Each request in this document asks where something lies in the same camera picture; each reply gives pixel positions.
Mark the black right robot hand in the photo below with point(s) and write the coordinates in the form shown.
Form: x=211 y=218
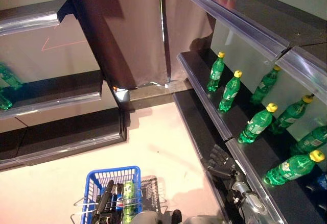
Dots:
x=219 y=164

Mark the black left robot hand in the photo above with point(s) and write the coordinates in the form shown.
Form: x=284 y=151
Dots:
x=104 y=203

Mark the dark Pepsi bottle blue label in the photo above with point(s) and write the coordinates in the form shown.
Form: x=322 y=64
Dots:
x=320 y=180
x=118 y=201

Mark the blue plastic shopping basket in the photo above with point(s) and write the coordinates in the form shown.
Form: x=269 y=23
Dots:
x=115 y=169

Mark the green Sprite bottle yellow cap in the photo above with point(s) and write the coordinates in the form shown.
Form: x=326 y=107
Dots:
x=256 y=124
x=230 y=91
x=310 y=139
x=288 y=114
x=7 y=76
x=215 y=73
x=265 y=83
x=3 y=101
x=293 y=169

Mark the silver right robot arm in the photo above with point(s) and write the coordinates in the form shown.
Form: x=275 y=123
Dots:
x=250 y=198

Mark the bright green drink bottle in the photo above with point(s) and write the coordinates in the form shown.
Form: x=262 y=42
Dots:
x=129 y=210

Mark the green bottle in basket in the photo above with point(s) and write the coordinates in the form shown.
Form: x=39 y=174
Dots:
x=129 y=188

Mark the silver left robot leg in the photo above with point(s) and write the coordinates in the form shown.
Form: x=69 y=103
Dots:
x=145 y=217

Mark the silver robot leg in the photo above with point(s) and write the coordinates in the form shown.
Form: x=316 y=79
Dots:
x=176 y=217
x=145 y=217

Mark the silver right robot leg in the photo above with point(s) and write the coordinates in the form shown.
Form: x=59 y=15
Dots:
x=176 y=217

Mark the dark stone floor sill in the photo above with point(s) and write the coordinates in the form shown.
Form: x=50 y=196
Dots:
x=153 y=94

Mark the grey brown curtain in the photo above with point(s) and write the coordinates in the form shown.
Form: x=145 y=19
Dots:
x=140 y=30

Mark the dark maroon curtain panel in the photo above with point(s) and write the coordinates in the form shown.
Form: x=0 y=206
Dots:
x=89 y=30

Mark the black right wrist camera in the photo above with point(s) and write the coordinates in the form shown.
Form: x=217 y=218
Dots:
x=233 y=198

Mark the shiny silver post base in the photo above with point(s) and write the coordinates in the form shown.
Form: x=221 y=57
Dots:
x=121 y=95

